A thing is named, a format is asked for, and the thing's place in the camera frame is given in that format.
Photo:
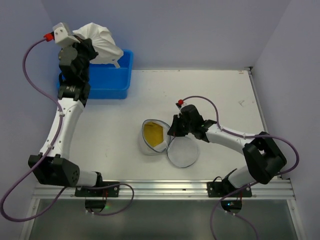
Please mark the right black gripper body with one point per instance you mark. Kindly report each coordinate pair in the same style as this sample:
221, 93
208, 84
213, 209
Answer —
178, 124

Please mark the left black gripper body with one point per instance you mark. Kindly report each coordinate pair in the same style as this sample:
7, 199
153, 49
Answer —
88, 49

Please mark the white mesh laundry bag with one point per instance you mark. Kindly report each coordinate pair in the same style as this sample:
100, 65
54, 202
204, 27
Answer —
182, 152

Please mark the yellow bra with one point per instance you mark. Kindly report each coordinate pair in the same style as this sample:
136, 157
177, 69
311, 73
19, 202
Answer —
153, 133

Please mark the white bra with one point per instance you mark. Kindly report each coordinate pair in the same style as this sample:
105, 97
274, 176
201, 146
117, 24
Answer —
102, 42

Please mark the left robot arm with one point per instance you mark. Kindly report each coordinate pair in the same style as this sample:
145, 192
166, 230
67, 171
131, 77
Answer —
51, 166

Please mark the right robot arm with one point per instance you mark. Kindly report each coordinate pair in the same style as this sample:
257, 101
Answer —
263, 157

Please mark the blue plastic bin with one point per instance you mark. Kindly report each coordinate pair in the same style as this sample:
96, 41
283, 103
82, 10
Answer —
108, 82

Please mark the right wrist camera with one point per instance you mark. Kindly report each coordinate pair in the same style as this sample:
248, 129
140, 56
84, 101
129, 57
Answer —
181, 103

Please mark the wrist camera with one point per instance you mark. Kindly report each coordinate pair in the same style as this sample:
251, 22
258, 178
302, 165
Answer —
181, 103
63, 37

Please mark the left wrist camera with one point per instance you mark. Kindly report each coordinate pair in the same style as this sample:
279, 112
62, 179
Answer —
63, 37

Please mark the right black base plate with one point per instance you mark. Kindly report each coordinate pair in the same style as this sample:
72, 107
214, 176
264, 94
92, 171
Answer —
218, 188

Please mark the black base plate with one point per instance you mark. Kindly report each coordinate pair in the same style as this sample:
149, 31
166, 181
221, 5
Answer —
218, 188
105, 189

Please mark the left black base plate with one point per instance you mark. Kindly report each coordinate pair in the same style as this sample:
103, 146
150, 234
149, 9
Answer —
105, 189

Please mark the aluminium mounting rail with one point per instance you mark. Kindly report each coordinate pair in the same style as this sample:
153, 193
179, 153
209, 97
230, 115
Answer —
278, 189

